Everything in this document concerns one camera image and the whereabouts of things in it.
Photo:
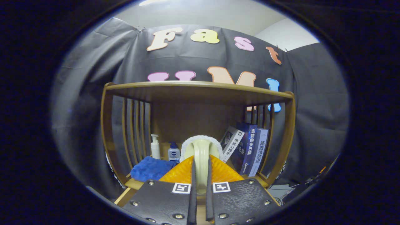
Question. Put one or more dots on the black backdrop cloth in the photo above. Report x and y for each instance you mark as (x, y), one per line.
(81, 109)

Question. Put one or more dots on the white pump bottle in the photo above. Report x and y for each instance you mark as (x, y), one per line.
(155, 150)

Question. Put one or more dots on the white lotion bottle blue cap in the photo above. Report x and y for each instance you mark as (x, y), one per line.
(173, 153)

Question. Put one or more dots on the pale blue book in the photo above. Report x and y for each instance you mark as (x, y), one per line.
(261, 150)

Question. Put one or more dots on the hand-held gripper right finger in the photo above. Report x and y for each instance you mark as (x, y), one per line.
(209, 193)

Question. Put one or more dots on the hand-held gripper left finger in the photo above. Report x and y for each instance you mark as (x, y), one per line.
(192, 193)

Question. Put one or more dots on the blue towel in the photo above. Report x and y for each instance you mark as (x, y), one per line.
(150, 168)

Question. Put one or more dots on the black equipment with orange parts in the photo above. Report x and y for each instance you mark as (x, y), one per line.
(300, 190)

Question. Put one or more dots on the white book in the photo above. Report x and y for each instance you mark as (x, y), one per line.
(232, 145)

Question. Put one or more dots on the tall dark blue book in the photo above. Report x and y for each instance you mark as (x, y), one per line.
(250, 147)

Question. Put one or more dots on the wooden countertop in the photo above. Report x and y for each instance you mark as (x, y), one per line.
(132, 184)

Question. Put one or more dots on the wooden cabinet with shelf frame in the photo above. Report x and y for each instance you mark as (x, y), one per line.
(187, 122)

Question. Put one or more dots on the short dark book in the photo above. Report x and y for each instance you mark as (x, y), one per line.
(239, 156)

